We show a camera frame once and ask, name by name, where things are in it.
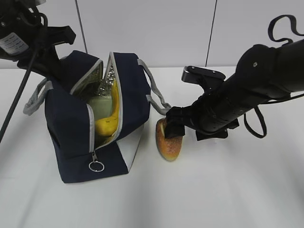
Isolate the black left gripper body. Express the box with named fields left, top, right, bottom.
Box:
left=0, top=26, right=76, bottom=76

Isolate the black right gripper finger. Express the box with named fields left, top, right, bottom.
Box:
left=164, top=120, right=185, bottom=139

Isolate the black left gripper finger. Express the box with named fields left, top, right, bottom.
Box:
left=50, top=58, right=71, bottom=92

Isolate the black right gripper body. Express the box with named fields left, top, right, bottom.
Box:
left=166, top=95, right=239, bottom=141

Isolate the brown bread roll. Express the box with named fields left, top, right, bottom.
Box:
left=155, top=118, right=183, bottom=162

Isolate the green lidded food container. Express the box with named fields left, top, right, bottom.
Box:
left=87, top=96, right=112, bottom=120

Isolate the yellow banana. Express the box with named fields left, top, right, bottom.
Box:
left=95, top=80, right=120, bottom=136

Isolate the navy blue lunch bag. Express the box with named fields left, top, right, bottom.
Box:
left=23, top=51, right=160, bottom=183

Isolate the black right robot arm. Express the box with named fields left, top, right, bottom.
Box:
left=164, top=40, right=304, bottom=141

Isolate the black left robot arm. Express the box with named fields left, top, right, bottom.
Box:
left=0, top=0, right=76, bottom=80

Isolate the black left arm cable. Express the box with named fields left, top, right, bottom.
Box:
left=0, top=11, right=49, bottom=141

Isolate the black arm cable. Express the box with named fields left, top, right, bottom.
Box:
left=0, top=11, right=49, bottom=141
left=243, top=14, right=304, bottom=138

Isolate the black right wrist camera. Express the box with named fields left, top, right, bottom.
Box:
left=181, top=66, right=226, bottom=92

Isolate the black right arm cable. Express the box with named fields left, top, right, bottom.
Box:
left=243, top=14, right=304, bottom=138

